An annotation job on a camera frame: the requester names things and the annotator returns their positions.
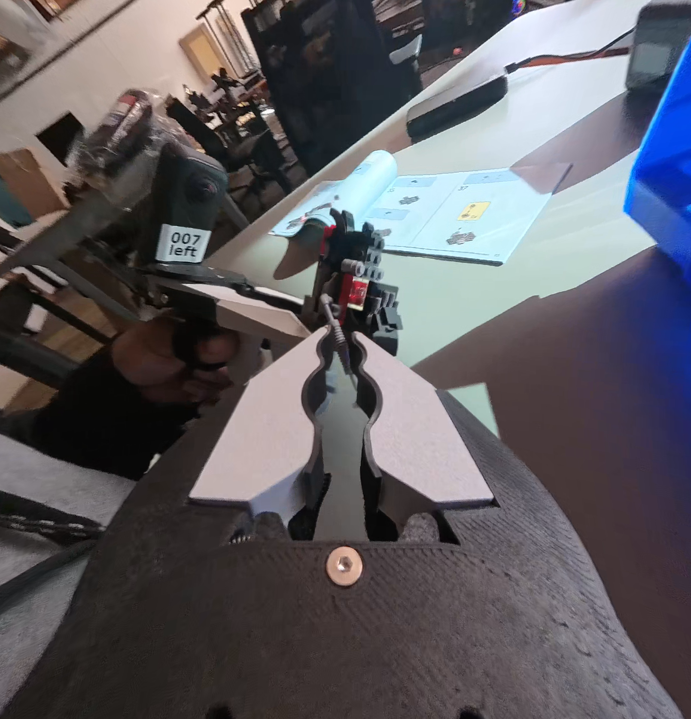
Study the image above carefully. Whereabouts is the cardboard box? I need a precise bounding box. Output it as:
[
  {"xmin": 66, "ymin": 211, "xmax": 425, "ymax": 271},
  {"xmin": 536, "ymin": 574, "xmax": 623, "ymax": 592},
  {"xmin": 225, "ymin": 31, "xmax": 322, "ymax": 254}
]
[{"xmin": 0, "ymin": 147, "xmax": 67, "ymax": 227}]

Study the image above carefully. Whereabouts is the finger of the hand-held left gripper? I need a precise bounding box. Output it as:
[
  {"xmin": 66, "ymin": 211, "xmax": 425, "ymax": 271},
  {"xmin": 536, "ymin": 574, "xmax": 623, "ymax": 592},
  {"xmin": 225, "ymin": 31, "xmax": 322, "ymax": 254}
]
[
  {"xmin": 238, "ymin": 283, "xmax": 308, "ymax": 310},
  {"xmin": 157, "ymin": 281, "xmax": 314, "ymax": 345}
]

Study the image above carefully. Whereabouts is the grey table with metal legs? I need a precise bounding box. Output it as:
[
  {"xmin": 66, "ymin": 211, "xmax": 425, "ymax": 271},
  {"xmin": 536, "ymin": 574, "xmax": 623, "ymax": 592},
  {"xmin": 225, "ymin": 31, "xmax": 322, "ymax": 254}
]
[{"xmin": 0, "ymin": 185, "xmax": 251, "ymax": 388}]

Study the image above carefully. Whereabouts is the plastic-wrapped black bundle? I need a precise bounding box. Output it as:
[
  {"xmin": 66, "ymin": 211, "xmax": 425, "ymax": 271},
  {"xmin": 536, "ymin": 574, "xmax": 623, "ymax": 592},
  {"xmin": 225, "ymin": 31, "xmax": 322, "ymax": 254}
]
[{"xmin": 65, "ymin": 87, "xmax": 211, "ymax": 194}]

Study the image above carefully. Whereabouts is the black patterned drawstring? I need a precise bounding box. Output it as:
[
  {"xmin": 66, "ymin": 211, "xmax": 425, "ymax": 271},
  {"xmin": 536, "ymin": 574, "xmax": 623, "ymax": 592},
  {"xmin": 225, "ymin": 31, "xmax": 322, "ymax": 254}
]
[
  {"xmin": 0, "ymin": 488, "xmax": 106, "ymax": 547},
  {"xmin": 0, "ymin": 539, "xmax": 96, "ymax": 616}
]

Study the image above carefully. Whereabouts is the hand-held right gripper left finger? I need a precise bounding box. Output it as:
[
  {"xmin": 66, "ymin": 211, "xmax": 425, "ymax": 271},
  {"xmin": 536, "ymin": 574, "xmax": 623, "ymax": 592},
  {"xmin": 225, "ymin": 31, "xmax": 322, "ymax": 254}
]
[{"xmin": 188, "ymin": 326, "xmax": 332, "ymax": 524}]

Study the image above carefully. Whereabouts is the person's left hand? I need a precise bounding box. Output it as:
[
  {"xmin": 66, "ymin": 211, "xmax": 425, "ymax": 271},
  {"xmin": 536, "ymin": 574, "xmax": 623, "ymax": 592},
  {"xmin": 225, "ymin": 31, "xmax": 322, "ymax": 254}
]
[{"xmin": 112, "ymin": 320, "xmax": 238, "ymax": 405}]

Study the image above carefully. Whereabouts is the toy brick truck model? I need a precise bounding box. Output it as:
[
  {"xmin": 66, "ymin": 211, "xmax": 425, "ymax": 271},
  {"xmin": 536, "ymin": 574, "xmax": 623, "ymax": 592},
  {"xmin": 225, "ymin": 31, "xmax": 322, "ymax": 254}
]
[{"xmin": 302, "ymin": 208, "xmax": 404, "ymax": 356}]

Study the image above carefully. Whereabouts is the black power bank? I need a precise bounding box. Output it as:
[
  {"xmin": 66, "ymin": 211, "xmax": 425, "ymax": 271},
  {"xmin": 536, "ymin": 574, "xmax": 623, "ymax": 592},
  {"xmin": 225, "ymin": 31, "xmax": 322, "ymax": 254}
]
[{"xmin": 406, "ymin": 75, "xmax": 509, "ymax": 145}]

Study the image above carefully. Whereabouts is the grey toy exhaust pipe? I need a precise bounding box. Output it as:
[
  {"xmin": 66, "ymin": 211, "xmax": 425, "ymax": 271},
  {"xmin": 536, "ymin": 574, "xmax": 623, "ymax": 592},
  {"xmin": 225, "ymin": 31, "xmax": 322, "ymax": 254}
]
[{"xmin": 320, "ymin": 295, "xmax": 360, "ymax": 394}]

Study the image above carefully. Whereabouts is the blue plastic bin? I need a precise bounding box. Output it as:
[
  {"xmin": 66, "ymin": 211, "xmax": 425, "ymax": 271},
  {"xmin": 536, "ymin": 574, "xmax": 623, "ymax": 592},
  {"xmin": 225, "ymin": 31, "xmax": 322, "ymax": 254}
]
[{"xmin": 623, "ymin": 22, "xmax": 691, "ymax": 282}]

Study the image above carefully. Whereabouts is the person's left forearm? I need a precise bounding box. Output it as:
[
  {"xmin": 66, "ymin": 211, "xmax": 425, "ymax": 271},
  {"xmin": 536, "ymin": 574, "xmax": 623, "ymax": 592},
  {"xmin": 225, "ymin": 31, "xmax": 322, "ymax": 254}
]
[{"xmin": 34, "ymin": 348, "xmax": 211, "ymax": 481}]

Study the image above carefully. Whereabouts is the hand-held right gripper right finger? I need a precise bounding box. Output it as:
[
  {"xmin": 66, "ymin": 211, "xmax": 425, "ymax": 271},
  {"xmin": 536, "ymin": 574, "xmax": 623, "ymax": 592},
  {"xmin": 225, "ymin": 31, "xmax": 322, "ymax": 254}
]
[{"xmin": 351, "ymin": 330, "xmax": 496, "ymax": 536}]

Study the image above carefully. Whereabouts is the black wall screen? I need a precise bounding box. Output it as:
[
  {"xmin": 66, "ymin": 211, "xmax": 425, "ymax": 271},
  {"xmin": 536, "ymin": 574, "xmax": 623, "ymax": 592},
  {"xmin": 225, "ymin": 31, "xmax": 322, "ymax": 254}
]
[{"xmin": 36, "ymin": 111, "xmax": 86, "ymax": 165}]

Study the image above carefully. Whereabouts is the black swivel chair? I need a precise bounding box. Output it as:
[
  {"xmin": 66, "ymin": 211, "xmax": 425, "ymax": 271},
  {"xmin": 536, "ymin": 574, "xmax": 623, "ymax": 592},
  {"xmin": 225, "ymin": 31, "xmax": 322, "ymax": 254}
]
[{"xmin": 168, "ymin": 98, "xmax": 293, "ymax": 194}]

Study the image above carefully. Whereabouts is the red cable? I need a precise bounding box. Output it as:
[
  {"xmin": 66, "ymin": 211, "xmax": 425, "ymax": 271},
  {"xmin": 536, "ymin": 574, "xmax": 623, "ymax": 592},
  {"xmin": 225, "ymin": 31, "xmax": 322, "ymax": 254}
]
[{"xmin": 504, "ymin": 27, "xmax": 637, "ymax": 73}]

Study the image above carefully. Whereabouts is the black mesh office chair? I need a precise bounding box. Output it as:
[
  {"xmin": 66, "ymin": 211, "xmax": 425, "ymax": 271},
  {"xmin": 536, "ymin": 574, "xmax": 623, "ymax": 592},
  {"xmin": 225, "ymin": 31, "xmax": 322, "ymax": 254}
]
[{"xmin": 240, "ymin": 0, "xmax": 425, "ymax": 176}]

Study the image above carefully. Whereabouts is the light blue instruction booklet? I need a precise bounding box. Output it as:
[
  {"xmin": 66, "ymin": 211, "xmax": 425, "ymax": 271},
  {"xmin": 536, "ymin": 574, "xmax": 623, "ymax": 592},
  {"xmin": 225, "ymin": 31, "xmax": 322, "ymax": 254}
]
[{"xmin": 270, "ymin": 149, "xmax": 573, "ymax": 266}]

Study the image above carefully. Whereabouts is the black cube charger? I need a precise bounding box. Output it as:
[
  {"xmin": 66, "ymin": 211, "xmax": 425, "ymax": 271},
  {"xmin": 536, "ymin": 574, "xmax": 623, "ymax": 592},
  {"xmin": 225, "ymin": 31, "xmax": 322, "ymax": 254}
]
[{"xmin": 625, "ymin": 0, "xmax": 691, "ymax": 94}]

